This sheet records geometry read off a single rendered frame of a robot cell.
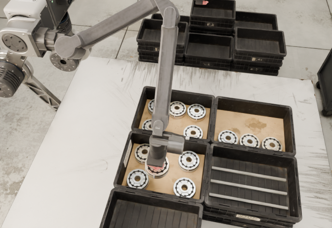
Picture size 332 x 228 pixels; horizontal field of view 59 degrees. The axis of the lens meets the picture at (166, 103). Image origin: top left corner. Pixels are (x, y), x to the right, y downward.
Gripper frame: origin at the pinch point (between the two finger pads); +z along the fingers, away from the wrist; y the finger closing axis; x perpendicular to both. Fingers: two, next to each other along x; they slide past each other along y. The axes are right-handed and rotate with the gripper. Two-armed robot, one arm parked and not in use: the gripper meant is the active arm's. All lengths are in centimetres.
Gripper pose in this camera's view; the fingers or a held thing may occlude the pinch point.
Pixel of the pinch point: (157, 163)
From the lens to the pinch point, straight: 123.7
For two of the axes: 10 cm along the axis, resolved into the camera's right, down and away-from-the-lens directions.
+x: -9.8, -1.8, 1.1
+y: 2.1, -7.8, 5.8
